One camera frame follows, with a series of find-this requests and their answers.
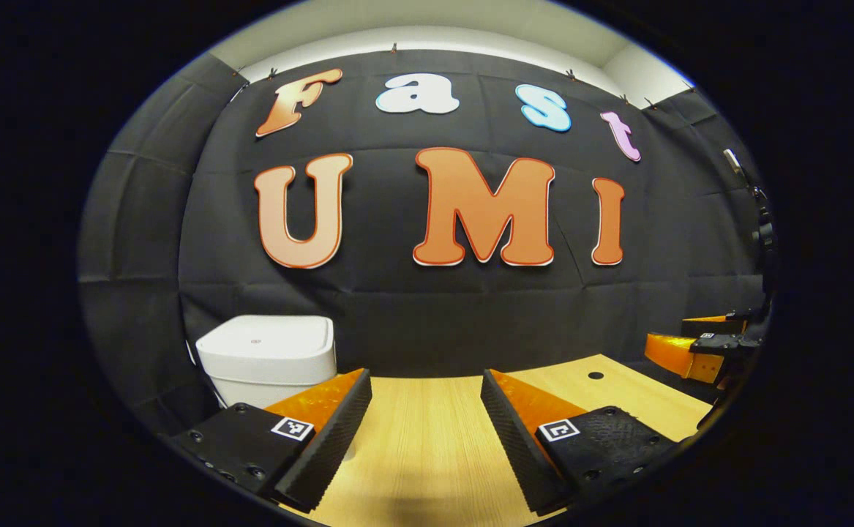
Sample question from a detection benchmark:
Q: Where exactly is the wooden desktop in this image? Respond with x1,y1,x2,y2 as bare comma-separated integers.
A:
280,354,713,527

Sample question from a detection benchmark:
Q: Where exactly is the black backdrop cloth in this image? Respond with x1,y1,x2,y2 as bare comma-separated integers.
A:
78,48,776,440

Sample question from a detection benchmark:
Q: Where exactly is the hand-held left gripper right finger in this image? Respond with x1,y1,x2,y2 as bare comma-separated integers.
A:
480,368,681,516

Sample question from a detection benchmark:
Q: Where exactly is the white desktop garbage bin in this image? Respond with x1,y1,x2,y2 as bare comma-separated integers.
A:
195,315,359,463

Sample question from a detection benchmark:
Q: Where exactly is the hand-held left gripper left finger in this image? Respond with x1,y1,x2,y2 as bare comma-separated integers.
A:
169,368,373,513

